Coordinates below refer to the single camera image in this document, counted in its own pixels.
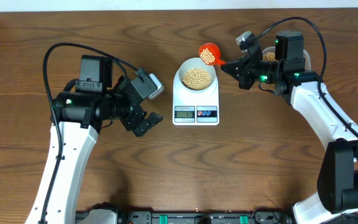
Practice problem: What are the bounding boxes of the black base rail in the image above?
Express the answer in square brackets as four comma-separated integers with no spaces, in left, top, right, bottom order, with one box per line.
[76,210,358,224]

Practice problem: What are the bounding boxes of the white digital kitchen scale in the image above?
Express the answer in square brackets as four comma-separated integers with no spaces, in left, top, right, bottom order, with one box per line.
[172,66,220,126]

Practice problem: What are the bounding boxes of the black cable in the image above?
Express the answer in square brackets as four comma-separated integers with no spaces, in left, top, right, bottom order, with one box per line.
[37,42,139,224]
[253,16,358,162]

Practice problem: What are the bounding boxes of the soybeans in bowl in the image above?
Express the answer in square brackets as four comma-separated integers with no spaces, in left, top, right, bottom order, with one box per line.
[182,68,212,90]

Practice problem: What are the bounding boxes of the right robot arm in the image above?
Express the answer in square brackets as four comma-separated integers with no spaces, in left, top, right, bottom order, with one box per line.
[221,31,358,223]

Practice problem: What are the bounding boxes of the left black cable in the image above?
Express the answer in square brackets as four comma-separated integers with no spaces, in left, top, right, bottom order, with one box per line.
[37,42,139,224]

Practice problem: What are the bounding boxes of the clear plastic container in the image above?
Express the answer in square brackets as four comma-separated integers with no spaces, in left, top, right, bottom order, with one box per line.
[262,47,311,70]

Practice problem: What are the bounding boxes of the soybeans in scoop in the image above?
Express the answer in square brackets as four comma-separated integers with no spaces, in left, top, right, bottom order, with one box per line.
[200,48,216,65]

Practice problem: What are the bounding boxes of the grey round bowl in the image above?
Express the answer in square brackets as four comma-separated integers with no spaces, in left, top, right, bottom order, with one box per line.
[174,57,218,93]

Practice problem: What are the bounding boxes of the right black cable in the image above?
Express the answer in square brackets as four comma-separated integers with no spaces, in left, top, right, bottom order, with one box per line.
[253,16,358,162]

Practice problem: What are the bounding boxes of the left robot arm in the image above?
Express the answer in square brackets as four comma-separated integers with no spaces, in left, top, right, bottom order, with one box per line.
[26,55,163,223]

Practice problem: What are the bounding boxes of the soybeans in container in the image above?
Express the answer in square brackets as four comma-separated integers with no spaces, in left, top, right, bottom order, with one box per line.
[263,52,276,62]

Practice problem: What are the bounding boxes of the red plastic measuring scoop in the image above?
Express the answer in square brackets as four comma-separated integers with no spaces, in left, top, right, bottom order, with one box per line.
[198,42,226,65]

